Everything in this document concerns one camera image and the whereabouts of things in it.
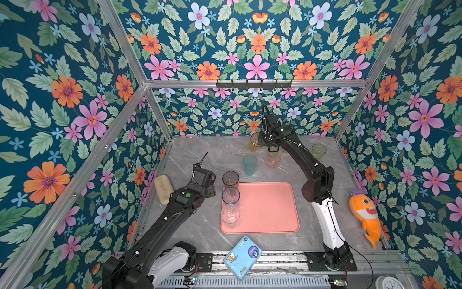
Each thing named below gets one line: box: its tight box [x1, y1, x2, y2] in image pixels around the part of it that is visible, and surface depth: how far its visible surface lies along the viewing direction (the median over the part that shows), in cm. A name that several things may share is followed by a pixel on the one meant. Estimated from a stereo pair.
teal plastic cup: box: [243, 155, 259, 176], surface depth 100 cm
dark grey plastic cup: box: [221, 170, 241, 190], surface depth 86 cm
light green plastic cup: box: [311, 143, 328, 162], surface depth 104 cm
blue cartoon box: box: [223, 235, 264, 281], surface depth 72 cm
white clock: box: [375, 272, 407, 289], surface depth 68 cm
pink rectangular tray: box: [220, 181, 301, 234], surface depth 92 cm
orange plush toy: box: [347, 189, 382, 249], surface depth 82 cm
